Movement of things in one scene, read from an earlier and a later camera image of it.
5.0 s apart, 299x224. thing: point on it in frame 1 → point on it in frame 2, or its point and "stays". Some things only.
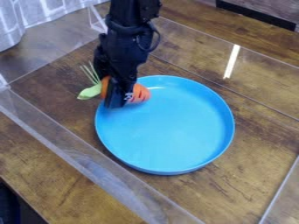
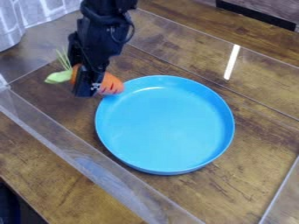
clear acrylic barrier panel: [87, 162] stays
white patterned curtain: [22, 13] stays
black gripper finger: [119, 87] → [88, 79]
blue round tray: [175, 133] stays
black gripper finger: [102, 66] → [75, 49]
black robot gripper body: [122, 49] → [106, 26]
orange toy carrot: [139, 94] → [111, 85]
